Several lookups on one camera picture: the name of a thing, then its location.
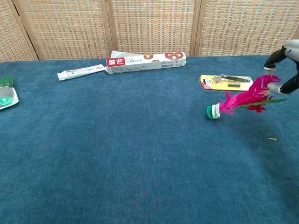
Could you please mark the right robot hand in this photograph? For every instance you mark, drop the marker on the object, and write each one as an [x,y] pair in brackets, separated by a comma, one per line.
[288,52]

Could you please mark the pink feather shuttlecock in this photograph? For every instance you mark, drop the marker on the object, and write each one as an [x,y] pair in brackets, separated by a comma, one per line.
[243,99]

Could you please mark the woven rattan folding screen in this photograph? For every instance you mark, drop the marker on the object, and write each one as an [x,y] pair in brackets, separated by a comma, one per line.
[149,28]

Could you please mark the yellow packaged tool card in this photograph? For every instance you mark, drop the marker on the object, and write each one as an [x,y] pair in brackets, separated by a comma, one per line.
[224,83]

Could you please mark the white red baking paper box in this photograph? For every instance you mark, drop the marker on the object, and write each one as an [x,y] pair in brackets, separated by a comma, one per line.
[144,64]

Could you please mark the blue table cloth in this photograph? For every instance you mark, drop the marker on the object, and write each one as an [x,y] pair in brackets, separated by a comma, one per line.
[140,151]

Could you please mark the green white packet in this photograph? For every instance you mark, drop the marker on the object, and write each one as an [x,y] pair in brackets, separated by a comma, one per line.
[5,96]

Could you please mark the small yellow feather fragment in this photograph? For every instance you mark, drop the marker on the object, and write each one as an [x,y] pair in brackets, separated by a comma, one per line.
[272,138]

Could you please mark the white toothpaste tube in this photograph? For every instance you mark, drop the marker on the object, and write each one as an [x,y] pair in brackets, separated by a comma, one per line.
[79,72]

